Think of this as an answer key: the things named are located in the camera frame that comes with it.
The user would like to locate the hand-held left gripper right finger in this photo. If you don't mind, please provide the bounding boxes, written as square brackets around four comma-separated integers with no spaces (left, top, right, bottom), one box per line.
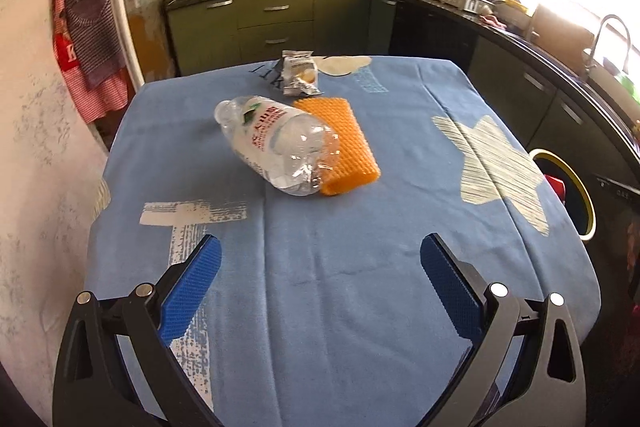
[420,233,587,427]

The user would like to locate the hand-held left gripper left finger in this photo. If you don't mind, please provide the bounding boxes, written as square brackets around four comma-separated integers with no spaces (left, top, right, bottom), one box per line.
[52,234,224,427]

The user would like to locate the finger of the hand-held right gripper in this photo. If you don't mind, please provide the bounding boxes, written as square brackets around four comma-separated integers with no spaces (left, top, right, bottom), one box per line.
[595,175,640,200]

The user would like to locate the yellow rimmed trash bin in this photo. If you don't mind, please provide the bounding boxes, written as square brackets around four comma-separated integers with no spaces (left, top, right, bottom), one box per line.
[527,148,597,242]

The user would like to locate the green plastic container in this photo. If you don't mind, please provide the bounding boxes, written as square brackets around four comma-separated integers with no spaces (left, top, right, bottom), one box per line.
[617,72,640,104]

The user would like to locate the blue printed tablecloth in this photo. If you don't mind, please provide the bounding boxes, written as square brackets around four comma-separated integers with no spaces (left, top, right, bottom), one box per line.
[86,55,601,427]

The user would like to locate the metal sink faucet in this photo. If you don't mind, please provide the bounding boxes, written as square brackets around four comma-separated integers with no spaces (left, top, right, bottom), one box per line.
[582,13,632,80]

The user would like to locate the orange foam net sleeve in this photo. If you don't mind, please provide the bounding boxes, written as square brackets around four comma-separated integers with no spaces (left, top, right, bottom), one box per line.
[293,96,381,197]

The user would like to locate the crushed clear water bottle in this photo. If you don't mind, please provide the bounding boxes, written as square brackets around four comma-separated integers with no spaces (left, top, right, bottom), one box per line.
[215,95,341,197]

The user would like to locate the dark lower kitchen cabinets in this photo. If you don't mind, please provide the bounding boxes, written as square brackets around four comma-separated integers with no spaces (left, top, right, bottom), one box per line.
[390,0,640,228]

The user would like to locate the red checked apron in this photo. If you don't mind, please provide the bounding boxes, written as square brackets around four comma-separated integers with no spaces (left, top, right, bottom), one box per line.
[52,0,130,124]

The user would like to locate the silver snack wrapper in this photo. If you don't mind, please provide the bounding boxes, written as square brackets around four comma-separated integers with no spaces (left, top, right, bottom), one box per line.
[280,50,321,97]

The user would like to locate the green kitchen cabinet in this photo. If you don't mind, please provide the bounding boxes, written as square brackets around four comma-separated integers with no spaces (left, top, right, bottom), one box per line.
[165,0,402,78]

